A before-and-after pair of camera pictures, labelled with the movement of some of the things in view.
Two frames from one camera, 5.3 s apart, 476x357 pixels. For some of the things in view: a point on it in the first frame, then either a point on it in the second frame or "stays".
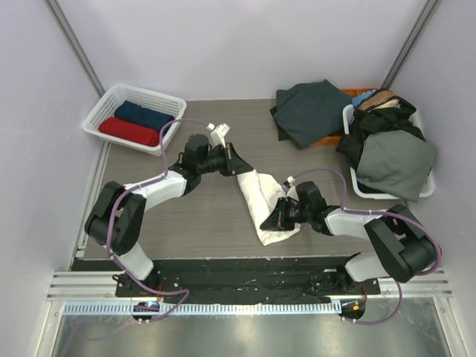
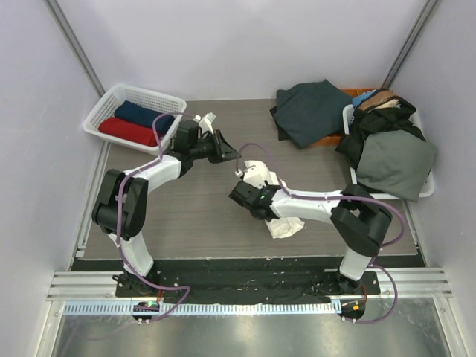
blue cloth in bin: (360, 98) stays
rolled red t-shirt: (129, 132) stays
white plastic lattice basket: (133, 117) stays
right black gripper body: (285, 213) → (240, 195)
